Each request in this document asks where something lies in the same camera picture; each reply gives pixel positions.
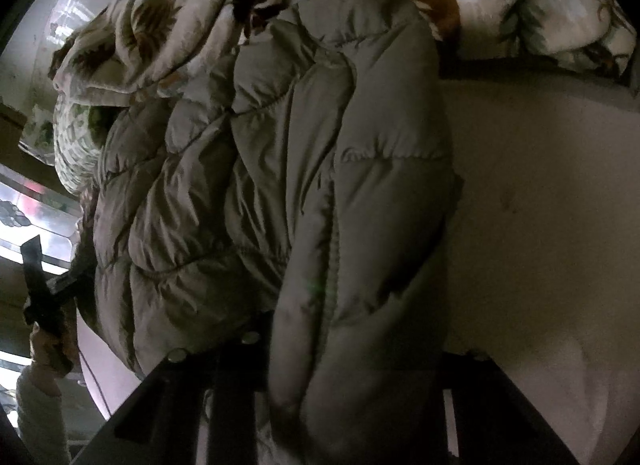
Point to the person's left hand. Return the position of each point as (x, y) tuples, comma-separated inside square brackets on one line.
[(47, 352)]

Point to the white floral pillow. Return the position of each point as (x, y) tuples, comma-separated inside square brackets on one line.
[(42, 135)]

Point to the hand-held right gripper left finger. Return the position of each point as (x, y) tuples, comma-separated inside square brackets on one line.
[(170, 395)]

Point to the floral leaf print blanket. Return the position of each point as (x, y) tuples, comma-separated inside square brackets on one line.
[(200, 5)]

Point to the person's left forearm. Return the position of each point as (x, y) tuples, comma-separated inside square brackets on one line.
[(40, 415)]

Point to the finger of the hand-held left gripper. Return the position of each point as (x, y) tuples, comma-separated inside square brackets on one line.
[(75, 277), (32, 260)]

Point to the green checked pillow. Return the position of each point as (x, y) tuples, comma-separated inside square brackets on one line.
[(75, 145)]

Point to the leaded glass window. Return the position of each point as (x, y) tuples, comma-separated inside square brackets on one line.
[(40, 215)]

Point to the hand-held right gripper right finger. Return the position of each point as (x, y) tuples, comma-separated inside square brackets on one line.
[(480, 395)]

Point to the grey-green puffer jacket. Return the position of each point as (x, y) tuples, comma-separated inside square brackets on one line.
[(280, 170)]

